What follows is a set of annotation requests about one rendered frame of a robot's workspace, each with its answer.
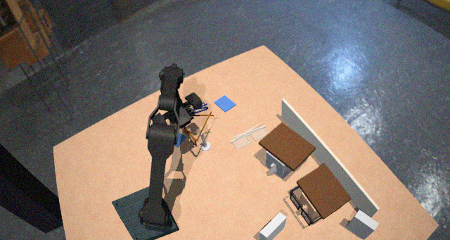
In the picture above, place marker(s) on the blue flat square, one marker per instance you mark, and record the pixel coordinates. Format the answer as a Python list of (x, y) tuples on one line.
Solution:
[(180, 139), (225, 103)]

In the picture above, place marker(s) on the dark blue glasses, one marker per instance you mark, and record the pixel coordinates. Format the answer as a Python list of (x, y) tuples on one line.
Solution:
[(200, 109)]

